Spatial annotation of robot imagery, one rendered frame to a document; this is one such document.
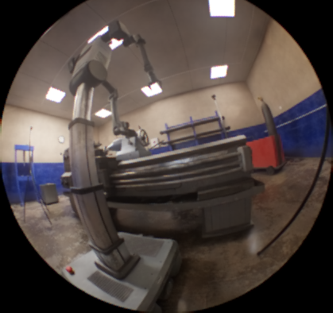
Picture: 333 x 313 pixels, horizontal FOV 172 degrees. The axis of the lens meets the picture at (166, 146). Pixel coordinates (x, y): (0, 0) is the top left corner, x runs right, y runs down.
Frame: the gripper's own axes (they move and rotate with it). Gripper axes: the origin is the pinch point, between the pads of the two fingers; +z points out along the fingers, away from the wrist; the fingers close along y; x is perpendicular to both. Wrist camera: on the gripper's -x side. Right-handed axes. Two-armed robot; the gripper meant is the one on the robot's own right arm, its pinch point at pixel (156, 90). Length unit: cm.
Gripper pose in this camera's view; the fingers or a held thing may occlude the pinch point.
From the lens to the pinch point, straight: 111.8
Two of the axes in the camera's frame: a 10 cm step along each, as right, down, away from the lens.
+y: -9.3, 2.2, 2.8
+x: -1.7, 4.3, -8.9
